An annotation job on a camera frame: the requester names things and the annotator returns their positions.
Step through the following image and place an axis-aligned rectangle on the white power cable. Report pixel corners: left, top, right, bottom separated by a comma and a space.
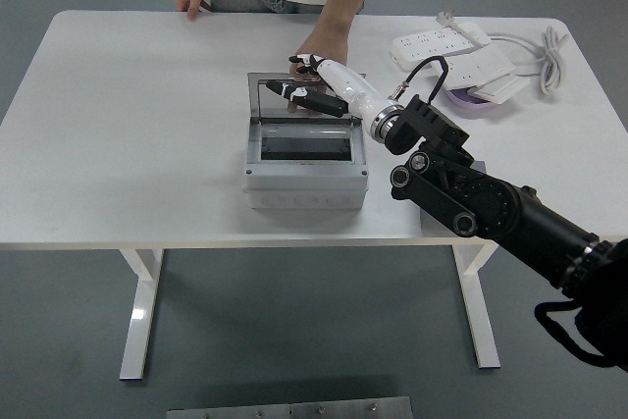
483, 24, 573, 95

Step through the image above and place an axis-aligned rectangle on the long white power strip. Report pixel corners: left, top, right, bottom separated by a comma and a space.
390, 26, 480, 72

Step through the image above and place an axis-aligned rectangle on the small white socket panel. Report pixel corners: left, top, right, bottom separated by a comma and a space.
473, 74, 531, 105

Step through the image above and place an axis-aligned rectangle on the grey electrical enclosure box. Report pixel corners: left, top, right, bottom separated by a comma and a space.
242, 117, 369, 210

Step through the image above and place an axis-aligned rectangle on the purple round dish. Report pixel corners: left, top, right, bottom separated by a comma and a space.
444, 87, 514, 119

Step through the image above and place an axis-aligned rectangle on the grey cube holder block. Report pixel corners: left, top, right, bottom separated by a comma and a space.
418, 158, 488, 237

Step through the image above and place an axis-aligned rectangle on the person's left hand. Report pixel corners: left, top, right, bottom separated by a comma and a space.
284, 31, 350, 117

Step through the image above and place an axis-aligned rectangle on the narrow white power strip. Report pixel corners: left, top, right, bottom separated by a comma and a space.
450, 20, 491, 45

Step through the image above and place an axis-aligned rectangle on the transparent hinged box lid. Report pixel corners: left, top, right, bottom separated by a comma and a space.
244, 71, 367, 122

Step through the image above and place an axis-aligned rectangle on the white table leg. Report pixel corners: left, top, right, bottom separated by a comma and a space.
117, 247, 166, 381
450, 241, 501, 370

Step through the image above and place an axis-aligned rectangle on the wide white power strip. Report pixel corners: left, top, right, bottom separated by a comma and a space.
430, 43, 516, 91

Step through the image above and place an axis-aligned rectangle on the white power plug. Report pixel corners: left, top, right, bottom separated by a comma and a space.
436, 5, 465, 30

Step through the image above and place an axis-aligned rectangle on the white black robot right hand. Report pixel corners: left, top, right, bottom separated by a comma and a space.
264, 52, 393, 126

